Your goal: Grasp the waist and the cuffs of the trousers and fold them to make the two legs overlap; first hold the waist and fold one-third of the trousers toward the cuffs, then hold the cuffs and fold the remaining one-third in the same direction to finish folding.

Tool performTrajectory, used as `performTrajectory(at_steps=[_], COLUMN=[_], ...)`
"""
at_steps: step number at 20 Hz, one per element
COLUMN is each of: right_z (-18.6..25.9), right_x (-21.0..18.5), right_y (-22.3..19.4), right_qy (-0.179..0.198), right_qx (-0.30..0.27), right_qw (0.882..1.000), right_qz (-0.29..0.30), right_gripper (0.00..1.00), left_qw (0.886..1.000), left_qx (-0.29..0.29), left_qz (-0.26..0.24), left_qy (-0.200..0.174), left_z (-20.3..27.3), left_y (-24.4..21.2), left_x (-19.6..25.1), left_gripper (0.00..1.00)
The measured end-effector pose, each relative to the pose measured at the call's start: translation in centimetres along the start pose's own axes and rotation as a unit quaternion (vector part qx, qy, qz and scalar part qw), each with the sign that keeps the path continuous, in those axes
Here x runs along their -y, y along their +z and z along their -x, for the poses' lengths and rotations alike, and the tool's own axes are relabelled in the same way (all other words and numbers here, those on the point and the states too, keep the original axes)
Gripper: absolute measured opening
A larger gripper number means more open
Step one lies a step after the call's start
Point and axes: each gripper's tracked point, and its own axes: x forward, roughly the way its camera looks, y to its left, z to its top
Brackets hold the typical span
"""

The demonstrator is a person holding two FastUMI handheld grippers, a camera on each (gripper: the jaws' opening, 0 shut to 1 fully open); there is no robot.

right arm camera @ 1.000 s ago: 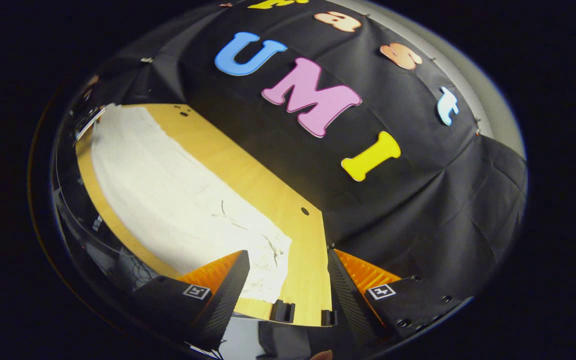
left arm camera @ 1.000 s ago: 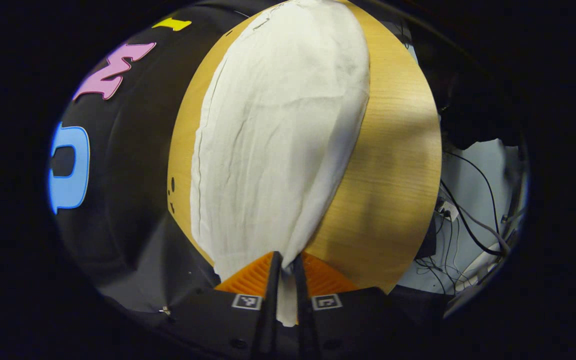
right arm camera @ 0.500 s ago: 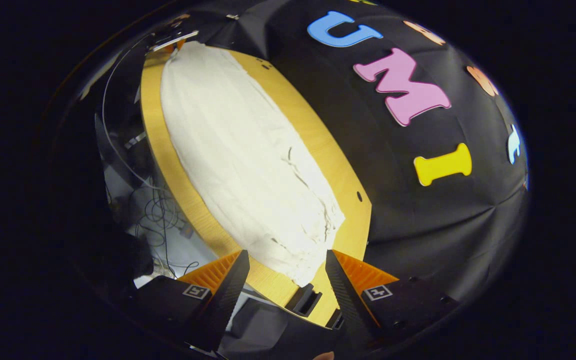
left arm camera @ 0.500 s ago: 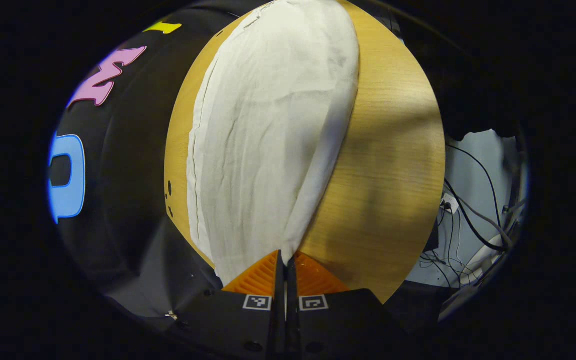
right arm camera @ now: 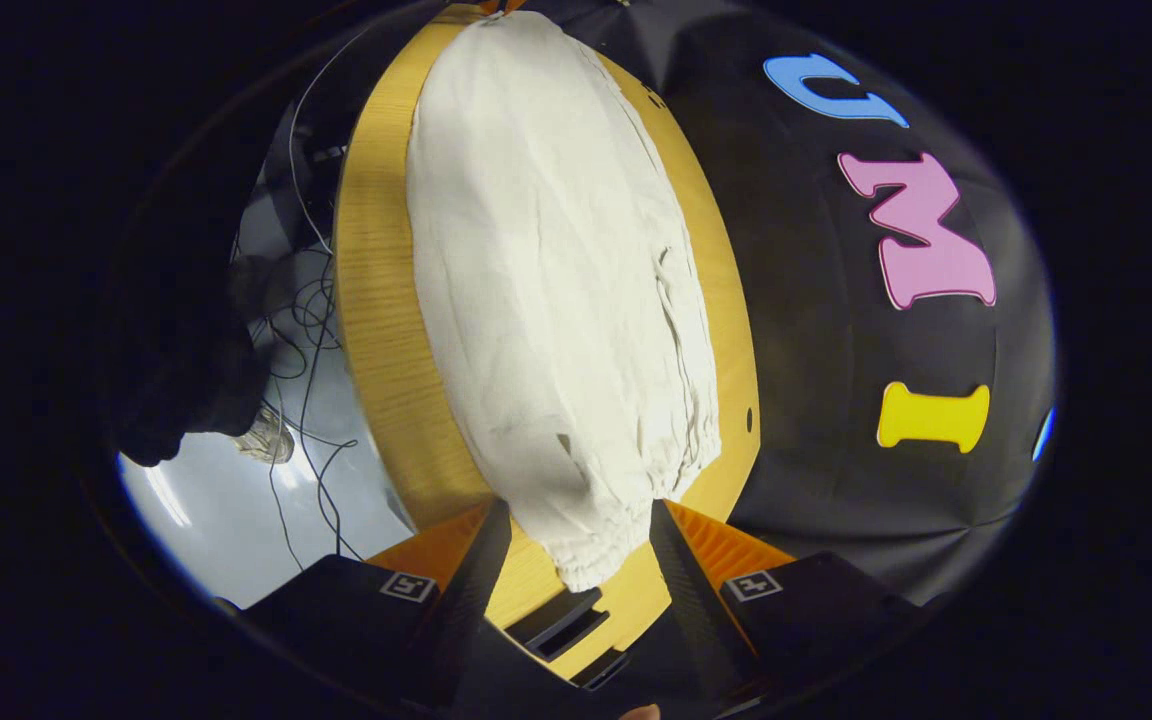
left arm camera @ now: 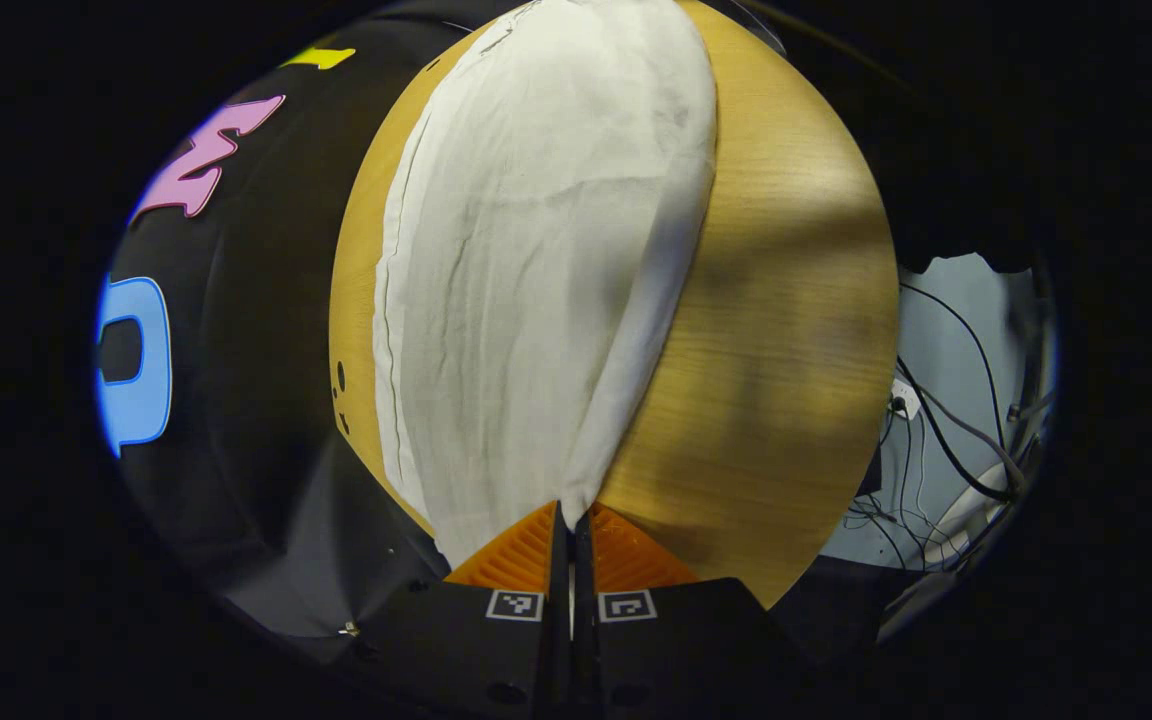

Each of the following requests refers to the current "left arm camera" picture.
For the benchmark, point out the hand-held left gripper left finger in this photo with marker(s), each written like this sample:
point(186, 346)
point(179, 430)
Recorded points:
point(496, 660)

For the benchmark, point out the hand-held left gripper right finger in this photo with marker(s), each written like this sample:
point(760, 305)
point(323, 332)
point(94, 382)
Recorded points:
point(666, 660)

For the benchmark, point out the white jeans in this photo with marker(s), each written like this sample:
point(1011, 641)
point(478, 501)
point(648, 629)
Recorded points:
point(536, 250)

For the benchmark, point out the black backdrop cloth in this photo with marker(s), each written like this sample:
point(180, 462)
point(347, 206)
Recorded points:
point(256, 350)

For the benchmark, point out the white wall plug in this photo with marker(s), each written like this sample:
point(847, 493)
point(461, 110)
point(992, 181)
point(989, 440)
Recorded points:
point(904, 398)

